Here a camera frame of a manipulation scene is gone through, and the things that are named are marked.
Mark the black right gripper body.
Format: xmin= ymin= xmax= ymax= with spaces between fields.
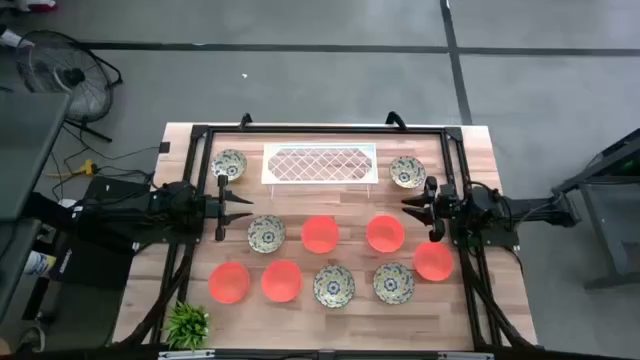
xmin=423 ymin=175 xmax=459 ymax=243

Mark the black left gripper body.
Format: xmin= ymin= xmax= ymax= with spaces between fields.
xmin=203 ymin=174 xmax=230 ymax=242

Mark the yellow floral patterned bowl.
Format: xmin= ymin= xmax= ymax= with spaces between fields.
xmin=372 ymin=262 xmax=416 ymax=306
xmin=210 ymin=148 xmax=248 ymax=182
xmin=388 ymin=155 xmax=427 ymax=190
xmin=313 ymin=264 xmax=356 ymax=309
xmin=247 ymin=214 xmax=287 ymax=255

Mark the orange plastic bowl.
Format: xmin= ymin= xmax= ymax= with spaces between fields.
xmin=260 ymin=259 xmax=304 ymax=304
xmin=300 ymin=215 xmax=341 ymax=255
xmin=412 ymin=241 xmax=455 ymax=283
xmin=365 ymin=214 xmax=406 ymax=254
xmin=207 ymin=261 xmax=251 ymax=305

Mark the small green potted plant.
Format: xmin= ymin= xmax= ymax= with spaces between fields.
xmin=163 ymin=300 xmax=211 ymax=351

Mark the yellow power plug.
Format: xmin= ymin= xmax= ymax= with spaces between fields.
xmin=45 ymin=158 xmax=99 ymax=179

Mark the black equipment case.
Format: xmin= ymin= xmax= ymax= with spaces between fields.
xmin=49 ymin=174 xmax=151 ymax=291

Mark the grey metal stand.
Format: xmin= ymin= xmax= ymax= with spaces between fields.
xmin=552 ymin=127 xmax=640 ymax=291

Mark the white printed container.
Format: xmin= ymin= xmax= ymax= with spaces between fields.
xmin=22 ymin=249 xmax=59 ymax=277

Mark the black floor fan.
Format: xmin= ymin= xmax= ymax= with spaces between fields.
xmin=14 ymin=28 xmax=124 ymax=144

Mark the grey side table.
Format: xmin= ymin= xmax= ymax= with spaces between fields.
xmin=0 ymin=92 xmax=71 ymax=321

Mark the person's shoe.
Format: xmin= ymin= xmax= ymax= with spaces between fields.
xmin=0 ymin=27 xmax=35 ymax=50
xmin=14 ymin=0 xmax=57 ymax=14

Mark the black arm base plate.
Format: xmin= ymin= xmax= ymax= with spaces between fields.
xmin=132 ymin=229 xmax=206 ymax=246
xmin=452 ymin=219 xmax=521 ymax=250

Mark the white wire rack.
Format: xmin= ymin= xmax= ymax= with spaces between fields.
xmin=260 ymin=142 xmax=379 ymax=200

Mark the black aluminium table frame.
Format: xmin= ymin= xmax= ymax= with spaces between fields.
xmin=117 ymin=123 xmax=539 ymax=351

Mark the silver metal bracket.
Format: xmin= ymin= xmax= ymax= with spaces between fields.
xmin=158 ymin=349 xmax=216 ymax=360
xmin=437 ymin=351 xmax=495 ymax=360

